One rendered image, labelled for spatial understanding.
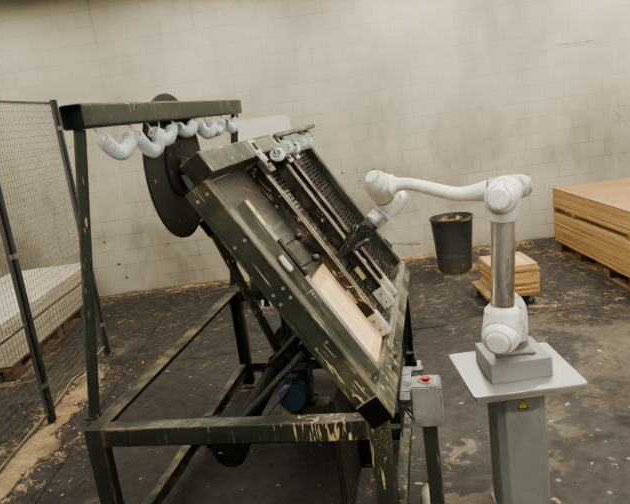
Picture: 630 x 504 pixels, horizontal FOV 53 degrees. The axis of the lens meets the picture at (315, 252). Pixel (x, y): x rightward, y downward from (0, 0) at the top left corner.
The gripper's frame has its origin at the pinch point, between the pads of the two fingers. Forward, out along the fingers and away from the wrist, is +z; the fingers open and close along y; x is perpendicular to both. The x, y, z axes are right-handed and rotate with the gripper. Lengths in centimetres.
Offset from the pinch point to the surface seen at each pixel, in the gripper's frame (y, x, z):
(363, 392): -18, 60, 37
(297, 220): 16.9, -24.0, 4.0
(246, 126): -42, -392, -45
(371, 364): -28, 39, 27
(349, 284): -20.5, -6.9, 7.6
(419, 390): -28, 71, 20
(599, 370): -238, -33, -82
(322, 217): -10, -59, -10
